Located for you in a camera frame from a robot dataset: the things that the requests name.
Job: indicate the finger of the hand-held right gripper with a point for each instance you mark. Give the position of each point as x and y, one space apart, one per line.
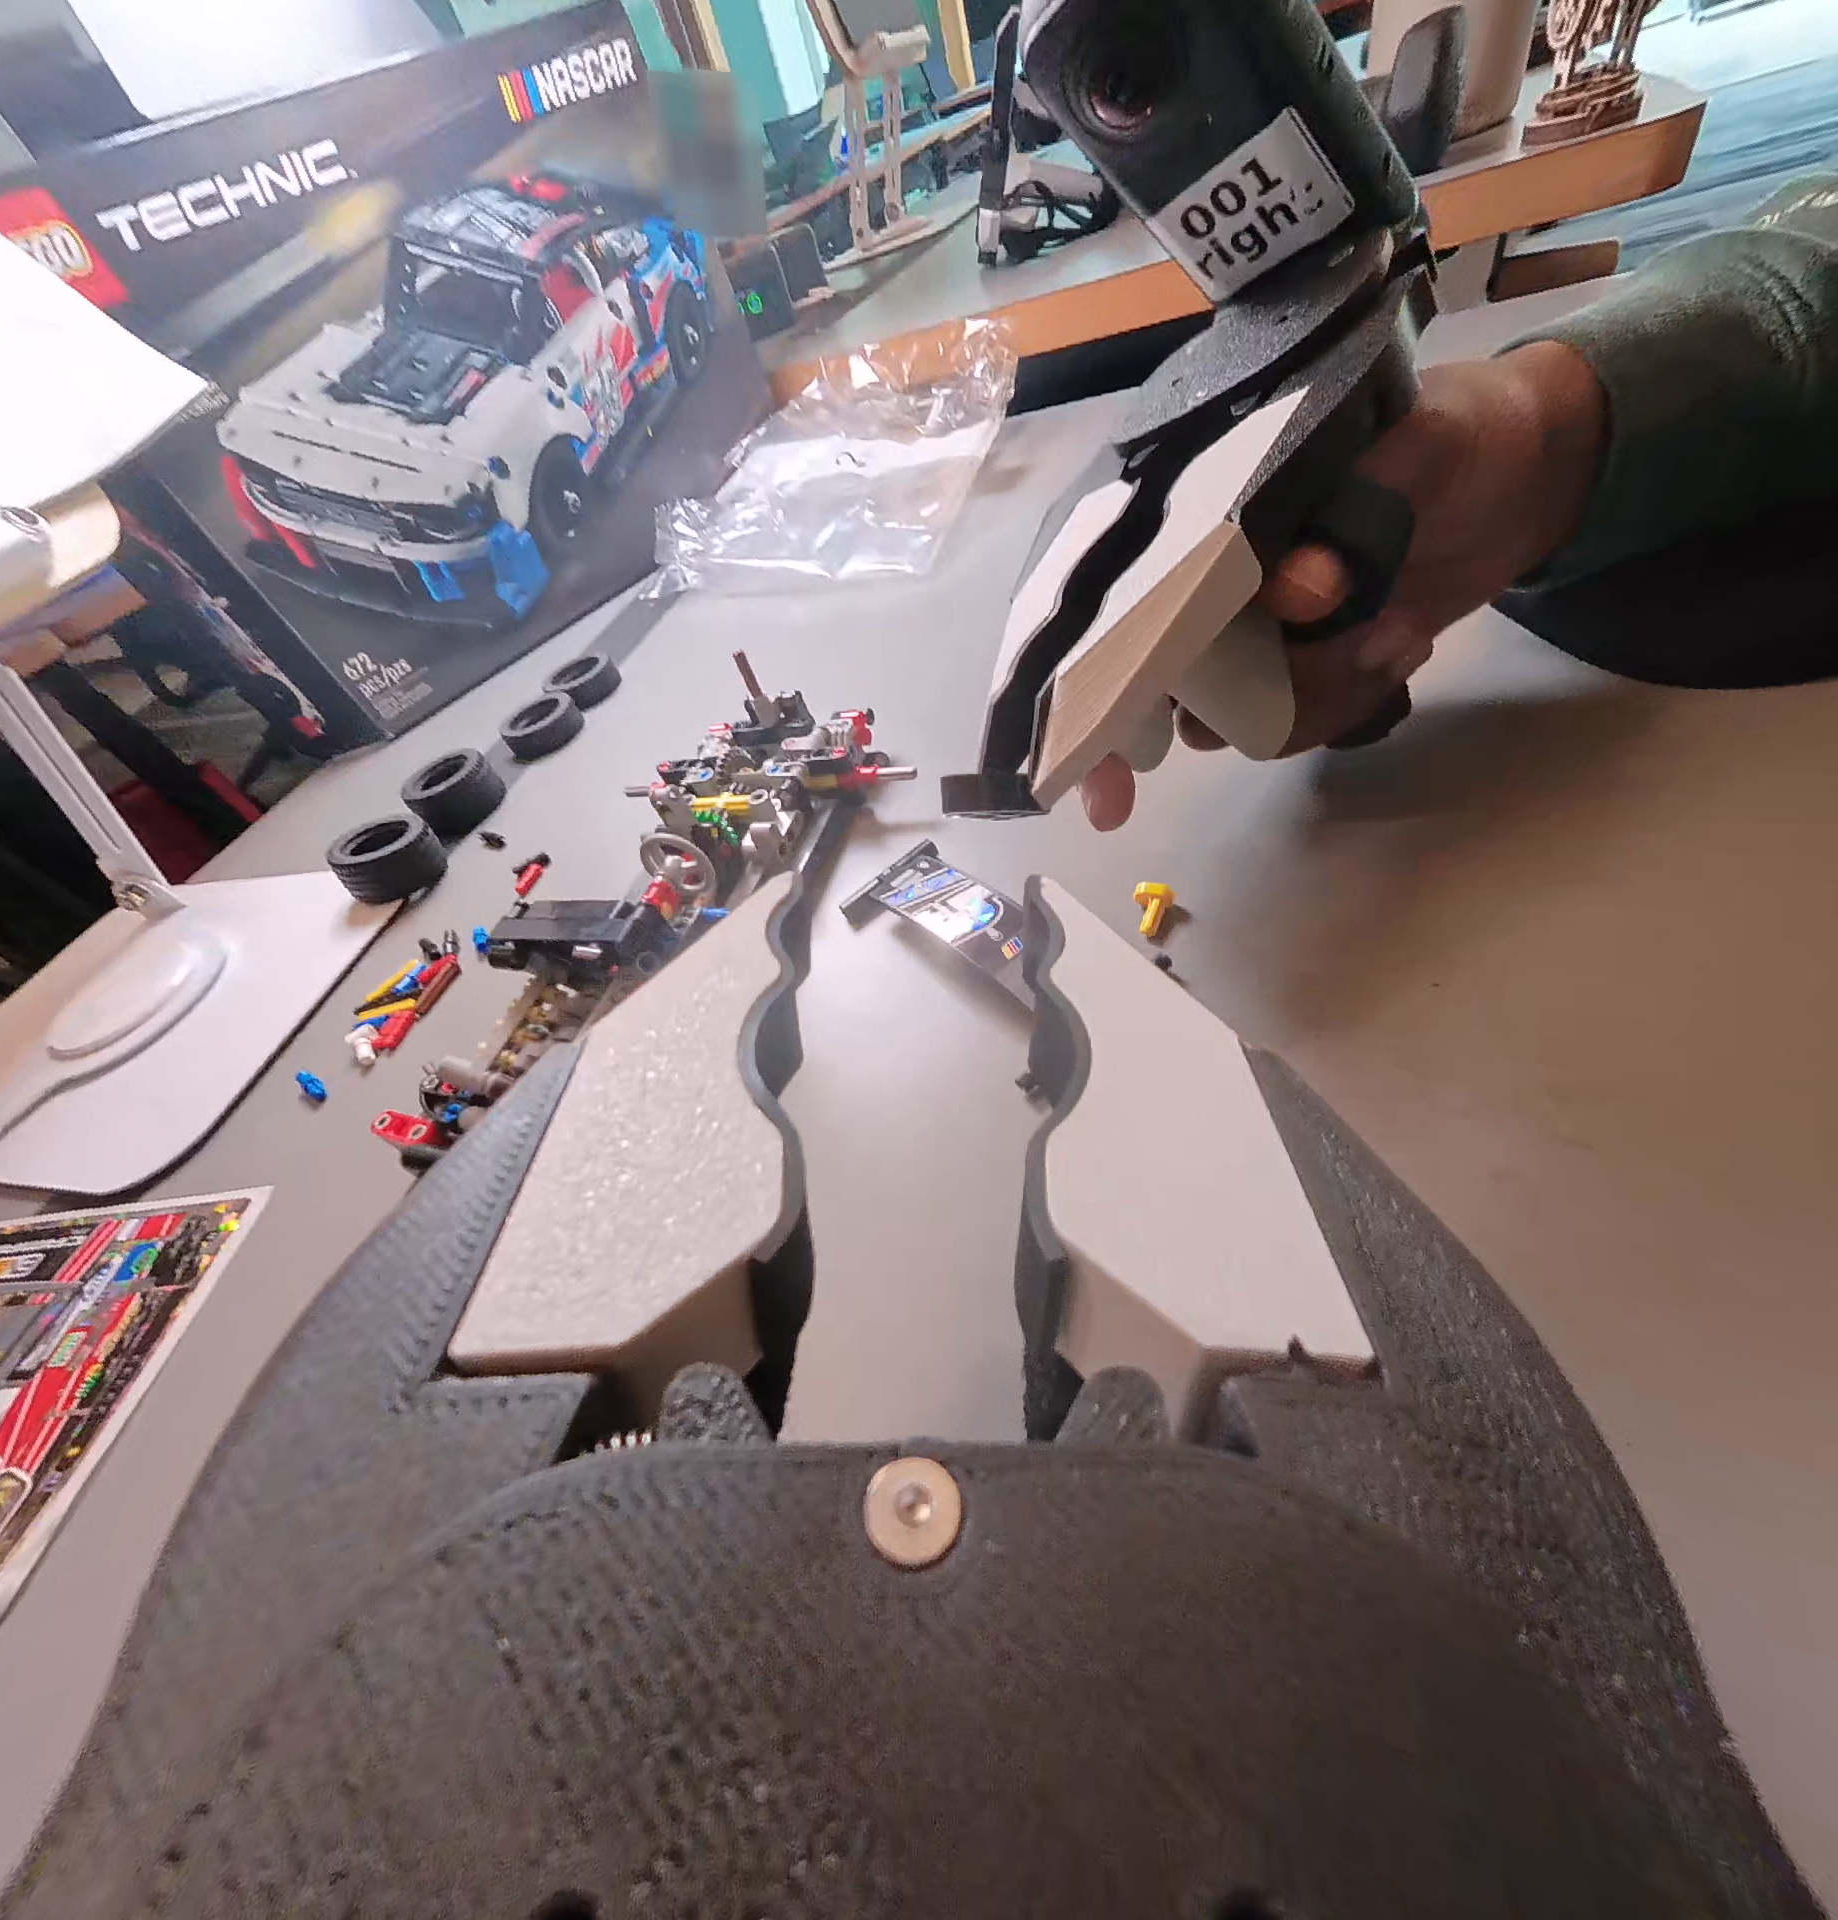
1175 630
1051 585

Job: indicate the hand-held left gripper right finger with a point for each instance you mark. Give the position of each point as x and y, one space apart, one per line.
1204 1201

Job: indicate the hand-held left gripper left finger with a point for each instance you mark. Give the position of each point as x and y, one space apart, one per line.
635 1185

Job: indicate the yellow lego pin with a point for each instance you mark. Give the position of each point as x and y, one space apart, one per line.
1154 904

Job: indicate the black holographic curved lego panel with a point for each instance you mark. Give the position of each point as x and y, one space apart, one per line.
940 916

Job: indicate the person's right forearm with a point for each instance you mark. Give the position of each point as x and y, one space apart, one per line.
1729 376

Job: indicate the pile of small lego pins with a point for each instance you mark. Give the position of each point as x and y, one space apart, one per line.
395 1006

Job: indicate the red and black lego pin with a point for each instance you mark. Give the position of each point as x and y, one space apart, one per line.
531 873

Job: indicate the lego car chassis assembly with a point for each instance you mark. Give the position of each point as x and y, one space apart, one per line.
710 811

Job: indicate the black lego tyre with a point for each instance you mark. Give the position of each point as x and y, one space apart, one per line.
581 682
455 790
390 859
541 726

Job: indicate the lego set box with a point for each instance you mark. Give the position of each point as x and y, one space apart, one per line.
410 181

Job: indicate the lego instruction booklet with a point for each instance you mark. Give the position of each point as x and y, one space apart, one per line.
49 361

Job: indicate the person's right hand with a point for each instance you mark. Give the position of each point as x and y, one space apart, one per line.
1505 480

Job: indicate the empty clear plastic bag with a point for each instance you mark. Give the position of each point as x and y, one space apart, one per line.
845 466

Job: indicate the wooden gear model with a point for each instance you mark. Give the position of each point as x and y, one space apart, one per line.
1585 75

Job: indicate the white book stand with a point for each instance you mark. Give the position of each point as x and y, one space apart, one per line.
155 976

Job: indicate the dark cloth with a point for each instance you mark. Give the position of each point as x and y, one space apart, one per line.
1729 646

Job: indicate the wooden frame stand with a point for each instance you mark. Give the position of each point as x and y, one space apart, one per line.
859 30

